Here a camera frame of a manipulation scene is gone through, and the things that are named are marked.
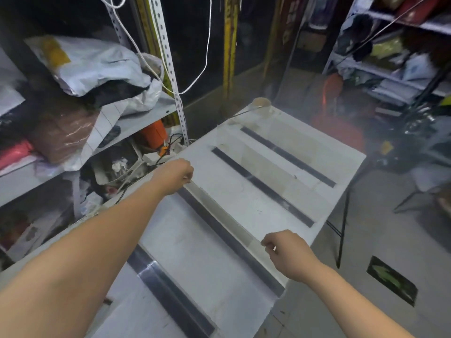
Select person's right hand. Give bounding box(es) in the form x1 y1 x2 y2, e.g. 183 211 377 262
260 230 323 283

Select person's left hand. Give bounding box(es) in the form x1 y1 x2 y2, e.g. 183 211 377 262
151 159 195 196

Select person's left forearm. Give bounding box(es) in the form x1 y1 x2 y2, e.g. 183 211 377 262
0 179 170 338

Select person's right forearm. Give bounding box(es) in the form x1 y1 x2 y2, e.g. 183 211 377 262
299 263 415 338

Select white power strip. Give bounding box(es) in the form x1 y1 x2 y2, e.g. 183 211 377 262
142 146 184 164

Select orange box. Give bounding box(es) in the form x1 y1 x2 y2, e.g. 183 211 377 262
142 119 168 148

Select white plastic basket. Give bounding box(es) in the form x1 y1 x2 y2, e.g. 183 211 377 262
93 147 141 184

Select black metal table leg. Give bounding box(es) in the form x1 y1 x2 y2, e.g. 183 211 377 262
326 169 371 268

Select grey metal shelf rack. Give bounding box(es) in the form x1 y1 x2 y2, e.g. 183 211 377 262
0 0 191 208

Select white gridded plastic bag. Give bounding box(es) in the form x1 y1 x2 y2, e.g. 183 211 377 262
63 79 164 171

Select black fabric bundle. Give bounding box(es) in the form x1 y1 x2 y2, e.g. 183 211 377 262
81 79 148 108

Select brown parcel in clear wrap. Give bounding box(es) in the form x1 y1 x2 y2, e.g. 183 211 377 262
28 108 103 164

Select white mailer bag yellow patch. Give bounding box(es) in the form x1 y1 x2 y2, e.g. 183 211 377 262
24 35 152 97

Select colourful printed paper box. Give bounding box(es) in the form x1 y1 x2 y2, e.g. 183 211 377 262
7 207 71 261

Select pink plastic packet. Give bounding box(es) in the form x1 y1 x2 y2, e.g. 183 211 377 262
0 138 34 169

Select cluttered background storage rack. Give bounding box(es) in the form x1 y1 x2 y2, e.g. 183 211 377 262
322 0 451 106

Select yellow and black post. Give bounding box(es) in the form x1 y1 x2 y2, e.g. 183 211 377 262
222 0 240 99

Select long white cable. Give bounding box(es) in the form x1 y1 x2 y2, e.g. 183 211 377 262
97 0 214 95

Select dark red yellow-edged sign post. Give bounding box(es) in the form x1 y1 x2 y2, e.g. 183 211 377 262
264 0 311 67

